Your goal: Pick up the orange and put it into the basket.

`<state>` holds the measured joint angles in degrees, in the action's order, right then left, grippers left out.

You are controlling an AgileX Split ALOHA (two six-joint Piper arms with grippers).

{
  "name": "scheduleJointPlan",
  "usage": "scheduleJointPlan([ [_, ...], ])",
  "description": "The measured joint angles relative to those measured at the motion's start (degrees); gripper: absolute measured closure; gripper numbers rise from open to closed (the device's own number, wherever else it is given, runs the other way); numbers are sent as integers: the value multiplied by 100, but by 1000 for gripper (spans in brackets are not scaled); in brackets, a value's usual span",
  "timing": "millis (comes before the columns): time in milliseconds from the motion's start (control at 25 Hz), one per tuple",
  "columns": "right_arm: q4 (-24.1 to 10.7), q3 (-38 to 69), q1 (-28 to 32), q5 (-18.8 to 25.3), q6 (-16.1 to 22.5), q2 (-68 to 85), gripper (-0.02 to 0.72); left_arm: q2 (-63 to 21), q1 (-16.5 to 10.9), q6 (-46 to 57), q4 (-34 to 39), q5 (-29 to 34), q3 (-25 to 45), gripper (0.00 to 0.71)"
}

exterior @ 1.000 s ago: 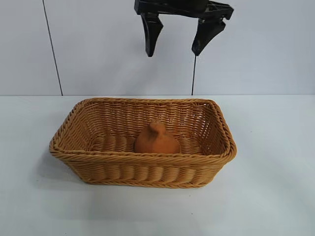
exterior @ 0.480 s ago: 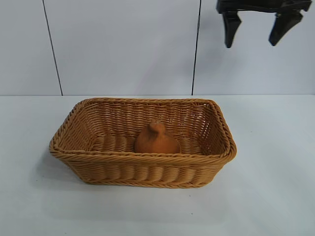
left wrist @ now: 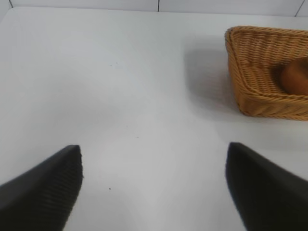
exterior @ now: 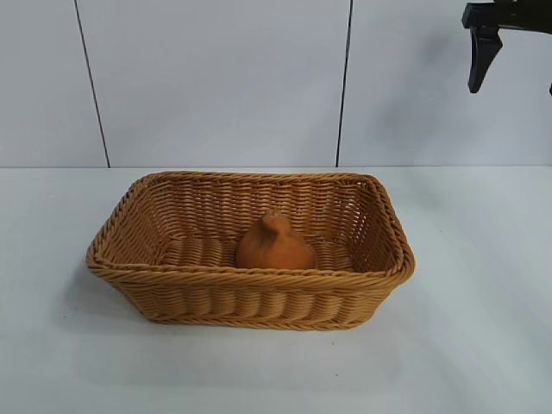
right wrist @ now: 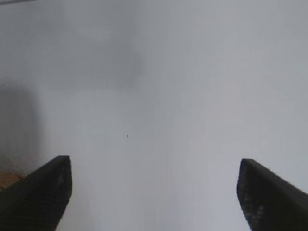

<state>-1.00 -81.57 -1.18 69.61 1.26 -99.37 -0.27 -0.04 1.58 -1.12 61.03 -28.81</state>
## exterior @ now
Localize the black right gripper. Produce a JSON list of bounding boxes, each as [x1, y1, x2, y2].
[[461, 0, 552, 97]]

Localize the brown woven wicker basket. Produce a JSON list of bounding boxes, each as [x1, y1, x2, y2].
[[85, 171, 417, 331]]

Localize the bumpy orange fruit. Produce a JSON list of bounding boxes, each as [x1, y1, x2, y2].
[[235, 209, 318, 269]]

